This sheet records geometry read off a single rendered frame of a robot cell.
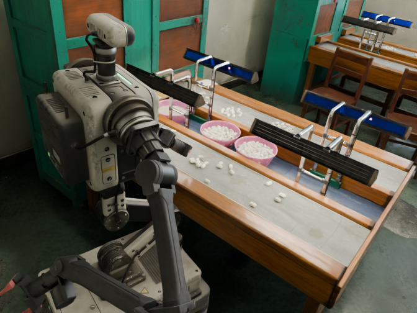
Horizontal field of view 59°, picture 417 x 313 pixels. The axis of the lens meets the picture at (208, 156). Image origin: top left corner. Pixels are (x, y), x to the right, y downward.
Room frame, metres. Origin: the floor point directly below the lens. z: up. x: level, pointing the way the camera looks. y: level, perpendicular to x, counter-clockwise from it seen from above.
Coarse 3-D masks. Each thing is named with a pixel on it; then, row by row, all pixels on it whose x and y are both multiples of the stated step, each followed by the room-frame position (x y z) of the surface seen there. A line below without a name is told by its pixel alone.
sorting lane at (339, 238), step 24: (192, 144) 1.94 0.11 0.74; (192, 168) 1.68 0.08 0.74; (216, 168) 1.70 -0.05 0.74; (240, 168) 1.73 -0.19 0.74; (240, 192) 1.51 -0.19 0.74; (264, 192) 1.53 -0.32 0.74; (288, 192) 1.56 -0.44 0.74; (264, 216) 1.34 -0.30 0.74; (288, 216) 1.36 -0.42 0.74; (312, 216) 1.38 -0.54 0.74; (336, 216) 1.40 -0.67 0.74; (312, 240) 1.21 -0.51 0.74; (336, 240) 1.23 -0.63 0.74; (360, 240) 1.25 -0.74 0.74
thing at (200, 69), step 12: (192, 72) 2.99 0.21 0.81; (24, 96) 2.32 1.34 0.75; (36, 96) 2.22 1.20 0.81; (36, 108) 2.27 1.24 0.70; (36, 120) 2.29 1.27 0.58; (36, 132) 2.30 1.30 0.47; (36, 144) 2.30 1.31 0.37; (36, 156) 2.32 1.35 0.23; (48, 168) 2.26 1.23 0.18; (48, 180) 2.25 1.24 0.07; (60, 180) 2.17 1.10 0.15; (72, 192) 2.05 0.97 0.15; (84, 192) 2.10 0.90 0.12
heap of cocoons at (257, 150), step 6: (246, 144) 2.00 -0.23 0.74; (252, 144) 2.01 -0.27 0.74; (258, 144) 2.03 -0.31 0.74; (240, 150) 1.93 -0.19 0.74; (246, 150) 1.96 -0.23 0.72; (252, 150) 1.93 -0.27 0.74; (258, 150) 1.94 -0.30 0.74; (264, 150) 1.95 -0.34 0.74; (270, 150) 1.96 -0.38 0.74; (252, 156) 1.86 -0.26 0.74; (258, 156) 1.87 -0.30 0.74; (264, 156) 1.90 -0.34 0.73; (270, 156) 1.88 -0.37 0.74; (258, 162) 1.82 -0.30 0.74
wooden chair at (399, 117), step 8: (408, 72) 3.42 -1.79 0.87; (416, 72) 3.40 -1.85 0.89; (400, 80) 3.44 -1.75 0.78; (416, 80) 3.39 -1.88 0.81; (400, 88) 3.40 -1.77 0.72; (416, 96) 3.37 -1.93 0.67; (392, 104) 3.39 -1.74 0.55; (392, 112) 3.40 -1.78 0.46; (400, 120) 3.24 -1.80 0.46; (408, 120) 3.25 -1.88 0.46; (416, 120) 3.26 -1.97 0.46; (416, 128) 3.11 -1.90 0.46; (416, 136) 2.97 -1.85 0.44; (376, 144) 3.41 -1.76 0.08; (384, 144) 3.06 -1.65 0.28; (408, 144) 3.32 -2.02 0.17; (416, 152) 3.28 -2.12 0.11; (416, 176) 2.93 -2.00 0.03
